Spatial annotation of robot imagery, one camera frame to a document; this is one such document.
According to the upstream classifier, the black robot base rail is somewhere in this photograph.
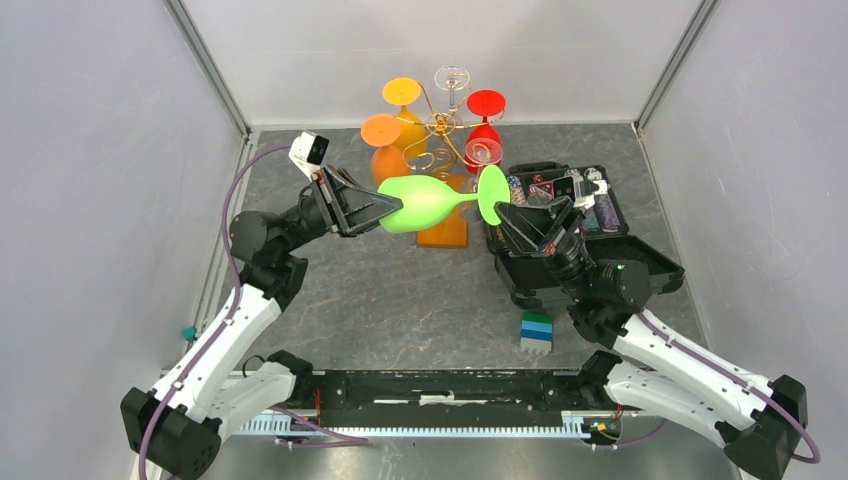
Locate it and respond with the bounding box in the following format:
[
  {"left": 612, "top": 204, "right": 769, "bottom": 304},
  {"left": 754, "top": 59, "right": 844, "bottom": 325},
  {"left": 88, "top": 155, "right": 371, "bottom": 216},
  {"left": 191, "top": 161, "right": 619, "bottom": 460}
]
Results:
[{"left": 282, "top": 369, "right": 618, "bottom": 428}]

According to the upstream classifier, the yellow wine glass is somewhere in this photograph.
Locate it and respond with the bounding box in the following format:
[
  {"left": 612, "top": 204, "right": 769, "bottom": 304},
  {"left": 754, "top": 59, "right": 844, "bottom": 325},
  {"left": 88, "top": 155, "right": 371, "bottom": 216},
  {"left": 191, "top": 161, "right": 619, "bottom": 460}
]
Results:
[{"left": 382, "top": 77, "right": 428, "bottom": 161}]

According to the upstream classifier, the clear wine glass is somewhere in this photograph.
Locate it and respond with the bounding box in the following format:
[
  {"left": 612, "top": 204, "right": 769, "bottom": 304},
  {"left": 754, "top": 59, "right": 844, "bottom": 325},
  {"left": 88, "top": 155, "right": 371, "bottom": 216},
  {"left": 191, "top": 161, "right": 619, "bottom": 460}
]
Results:
[
  {"left": 463, "top": 137, "right": 503, "bottom": 175},
  {"left": 434, "top": 65, "right": 470, "bottom": 113}
]

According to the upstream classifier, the clear wine glass front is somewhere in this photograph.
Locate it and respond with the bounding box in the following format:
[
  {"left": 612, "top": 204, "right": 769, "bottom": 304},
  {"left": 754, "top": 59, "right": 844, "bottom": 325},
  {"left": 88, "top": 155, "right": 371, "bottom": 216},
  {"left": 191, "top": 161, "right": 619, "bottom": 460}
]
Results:
[{"left": 463, "top": 137, "right": 503, "bottom": 175}]

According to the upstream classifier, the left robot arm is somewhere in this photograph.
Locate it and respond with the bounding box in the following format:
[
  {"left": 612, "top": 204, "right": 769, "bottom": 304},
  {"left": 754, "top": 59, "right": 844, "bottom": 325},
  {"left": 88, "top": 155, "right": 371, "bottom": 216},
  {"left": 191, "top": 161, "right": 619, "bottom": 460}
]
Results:
[{"left": 120, "top": 167, "right": 404, "bottom": 479}]

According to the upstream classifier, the gold wire wooden glass rack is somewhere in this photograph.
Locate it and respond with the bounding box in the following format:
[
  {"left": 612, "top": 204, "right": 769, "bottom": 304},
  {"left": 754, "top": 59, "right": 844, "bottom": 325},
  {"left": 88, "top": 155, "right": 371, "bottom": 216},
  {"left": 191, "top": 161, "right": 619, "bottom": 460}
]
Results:
[{"left": 397, "top": 82, "right": 508, "bottom": 250}]

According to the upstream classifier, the clear wine glass back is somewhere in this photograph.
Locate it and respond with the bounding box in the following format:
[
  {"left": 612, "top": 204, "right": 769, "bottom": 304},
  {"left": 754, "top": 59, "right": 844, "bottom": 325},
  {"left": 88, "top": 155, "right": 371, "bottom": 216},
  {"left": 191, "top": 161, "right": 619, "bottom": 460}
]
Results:
[{"left": 434, "top": 65, "right": 470, "bottom": 113}]

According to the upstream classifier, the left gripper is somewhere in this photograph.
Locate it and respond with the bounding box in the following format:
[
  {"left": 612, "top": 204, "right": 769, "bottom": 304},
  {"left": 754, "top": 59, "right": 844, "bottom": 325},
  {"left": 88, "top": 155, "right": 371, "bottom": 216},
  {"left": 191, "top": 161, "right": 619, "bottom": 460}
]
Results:
[{"left": 278, "top": 164, "right": 409, "bottom": 255}]

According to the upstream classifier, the black poker chip case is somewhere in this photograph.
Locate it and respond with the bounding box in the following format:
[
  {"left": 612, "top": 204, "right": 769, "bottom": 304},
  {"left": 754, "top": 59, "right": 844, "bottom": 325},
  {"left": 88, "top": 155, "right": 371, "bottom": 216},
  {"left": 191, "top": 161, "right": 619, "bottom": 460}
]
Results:
[{"left": 484, "top": 161, "right": 685, "bottom": 310}]

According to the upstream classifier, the blue green toy block stack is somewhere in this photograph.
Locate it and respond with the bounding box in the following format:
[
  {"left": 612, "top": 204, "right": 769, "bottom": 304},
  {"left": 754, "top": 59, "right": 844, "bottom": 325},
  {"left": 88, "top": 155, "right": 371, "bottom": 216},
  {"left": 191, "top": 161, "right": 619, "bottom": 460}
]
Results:
[{"left": 519, "top": 311, "right": 554, "bottom": 354}]

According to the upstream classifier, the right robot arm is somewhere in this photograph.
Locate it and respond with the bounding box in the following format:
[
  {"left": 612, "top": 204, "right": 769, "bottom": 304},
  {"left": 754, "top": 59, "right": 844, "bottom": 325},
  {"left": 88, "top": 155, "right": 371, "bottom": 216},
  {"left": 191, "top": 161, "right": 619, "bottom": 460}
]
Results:
[{"left": 491, "top": 199, "right": 822, "bottom": 479}]

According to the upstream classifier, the orange wine glass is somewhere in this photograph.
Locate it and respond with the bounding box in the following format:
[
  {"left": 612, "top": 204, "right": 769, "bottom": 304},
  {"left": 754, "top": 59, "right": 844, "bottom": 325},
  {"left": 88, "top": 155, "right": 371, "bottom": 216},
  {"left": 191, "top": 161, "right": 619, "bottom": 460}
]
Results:
[{"left": 360, "top": 114, "right": 410, "bottom": 187}]

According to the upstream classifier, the green wine glass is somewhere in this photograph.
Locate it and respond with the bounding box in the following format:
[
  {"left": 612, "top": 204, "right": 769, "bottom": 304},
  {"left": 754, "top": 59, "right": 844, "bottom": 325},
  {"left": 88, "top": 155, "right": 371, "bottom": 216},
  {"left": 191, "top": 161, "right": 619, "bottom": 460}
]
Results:
[{"left": 377, "top": 165, "right": 511, "bottom": 234}]

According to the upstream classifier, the red wine glass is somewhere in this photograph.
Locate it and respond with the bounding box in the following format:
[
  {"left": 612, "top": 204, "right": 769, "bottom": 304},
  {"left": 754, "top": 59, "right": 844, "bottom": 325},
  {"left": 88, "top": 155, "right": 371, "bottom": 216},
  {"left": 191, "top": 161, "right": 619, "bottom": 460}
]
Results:
[{"left": 466, "top": 89, "right": 506, "bottom": 145}]

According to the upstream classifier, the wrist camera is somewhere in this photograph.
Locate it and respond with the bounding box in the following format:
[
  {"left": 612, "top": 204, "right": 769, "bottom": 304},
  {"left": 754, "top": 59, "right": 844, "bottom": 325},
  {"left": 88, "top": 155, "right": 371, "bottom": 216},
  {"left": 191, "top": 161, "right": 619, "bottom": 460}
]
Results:
[
  {"left": 552, "top": 176, "right": 609, "bottom": 210},
  {"left": 288, "top": 131, "right": 329, "bottom": 178}
]

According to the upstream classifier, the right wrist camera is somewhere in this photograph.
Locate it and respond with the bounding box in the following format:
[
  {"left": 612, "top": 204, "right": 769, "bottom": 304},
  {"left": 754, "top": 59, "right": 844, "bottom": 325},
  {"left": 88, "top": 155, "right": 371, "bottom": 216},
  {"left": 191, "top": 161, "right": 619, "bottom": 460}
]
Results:
[{"left": 552, "top": 176, "right": 609, "bottom": 210}]

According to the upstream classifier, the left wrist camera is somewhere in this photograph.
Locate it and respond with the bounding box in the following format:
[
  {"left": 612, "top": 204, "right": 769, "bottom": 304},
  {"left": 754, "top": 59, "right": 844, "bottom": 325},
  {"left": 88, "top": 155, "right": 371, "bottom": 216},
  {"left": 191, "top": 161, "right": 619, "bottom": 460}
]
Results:
[{"left": 288, "top": 131, "right": 329, "bottom": 178}]

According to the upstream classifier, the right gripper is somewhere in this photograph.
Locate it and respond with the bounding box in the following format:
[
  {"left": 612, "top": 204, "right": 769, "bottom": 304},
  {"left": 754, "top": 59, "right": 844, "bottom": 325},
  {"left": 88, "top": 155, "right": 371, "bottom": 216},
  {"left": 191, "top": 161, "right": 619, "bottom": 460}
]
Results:
[{"left": 486, "top": 194, "right": 591, "bottom": 302}]

